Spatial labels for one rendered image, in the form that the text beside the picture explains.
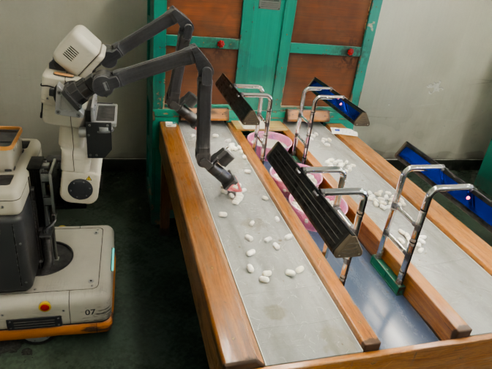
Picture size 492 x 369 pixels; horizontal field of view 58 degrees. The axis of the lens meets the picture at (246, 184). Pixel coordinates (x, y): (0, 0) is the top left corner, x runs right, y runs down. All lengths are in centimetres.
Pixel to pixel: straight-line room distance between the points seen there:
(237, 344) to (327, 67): 205
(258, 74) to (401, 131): 199
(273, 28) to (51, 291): 184
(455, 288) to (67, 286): 163
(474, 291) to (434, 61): 283
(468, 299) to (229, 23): 186
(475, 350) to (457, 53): 320
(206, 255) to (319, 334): 47
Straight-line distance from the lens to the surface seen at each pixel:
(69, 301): 223
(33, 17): 355
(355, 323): 146
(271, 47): 280
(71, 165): 204
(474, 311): 174
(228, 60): 274
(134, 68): 175
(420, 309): 172
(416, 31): 418
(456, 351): 162
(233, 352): 130
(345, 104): 237
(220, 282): 149
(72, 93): 177
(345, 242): 120
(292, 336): 140
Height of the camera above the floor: 173
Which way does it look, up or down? 28 degrees down
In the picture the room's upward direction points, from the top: 7 degrees clockwise
